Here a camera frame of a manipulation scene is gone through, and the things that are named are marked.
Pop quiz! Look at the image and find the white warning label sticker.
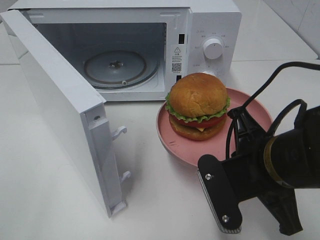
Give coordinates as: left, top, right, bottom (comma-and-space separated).
169, 44, 186, 75

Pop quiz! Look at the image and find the white lower timer knob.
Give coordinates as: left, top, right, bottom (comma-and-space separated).
203, 70, 217, 77

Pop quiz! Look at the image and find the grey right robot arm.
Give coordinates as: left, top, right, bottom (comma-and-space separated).
197, 107, 320, 236

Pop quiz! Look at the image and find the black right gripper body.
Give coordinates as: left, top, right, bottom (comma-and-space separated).
222, 134, 304, 229

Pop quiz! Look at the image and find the white upper power knob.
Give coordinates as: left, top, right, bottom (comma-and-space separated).
202, 37, 224, 60

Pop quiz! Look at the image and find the burger with lettuce and tomato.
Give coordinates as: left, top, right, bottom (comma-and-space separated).
165, 73, 231, 141

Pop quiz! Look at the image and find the white microwave door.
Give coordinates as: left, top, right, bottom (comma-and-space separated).
1, 10, 131, 217

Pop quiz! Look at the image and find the white microwave oven body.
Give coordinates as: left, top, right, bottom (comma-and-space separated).
6, 0, 242, 102

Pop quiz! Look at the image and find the pink round plate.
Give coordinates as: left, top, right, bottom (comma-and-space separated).
156, 88, 273, 167

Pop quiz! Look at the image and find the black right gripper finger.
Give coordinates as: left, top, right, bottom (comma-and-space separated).
227, 107, 266, 150
197, 154, 243, 228

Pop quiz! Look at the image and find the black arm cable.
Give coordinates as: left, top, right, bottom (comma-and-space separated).
226, 61, 320, 160

